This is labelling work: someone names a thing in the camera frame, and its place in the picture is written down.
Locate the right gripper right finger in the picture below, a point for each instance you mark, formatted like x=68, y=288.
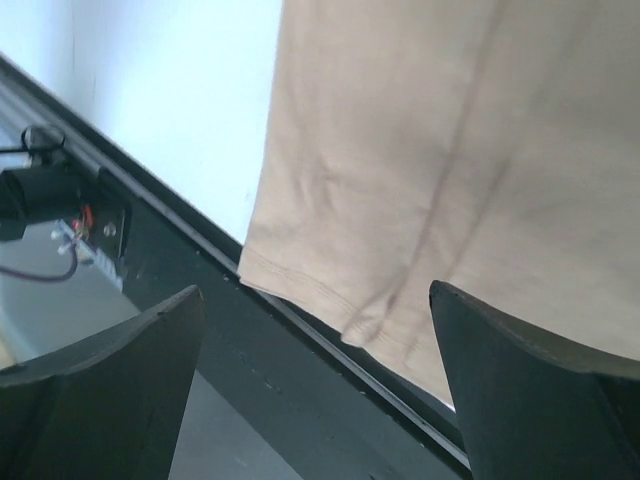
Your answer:
x=532, y=404

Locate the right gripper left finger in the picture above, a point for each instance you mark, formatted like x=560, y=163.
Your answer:
x=109, y=406

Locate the beige t shirt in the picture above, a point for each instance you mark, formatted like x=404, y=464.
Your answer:
x=493, y=145

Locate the right white cable duct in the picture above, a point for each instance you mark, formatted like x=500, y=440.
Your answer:
x=87, y=254

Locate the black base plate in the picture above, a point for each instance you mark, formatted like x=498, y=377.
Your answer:
x=276, y=395

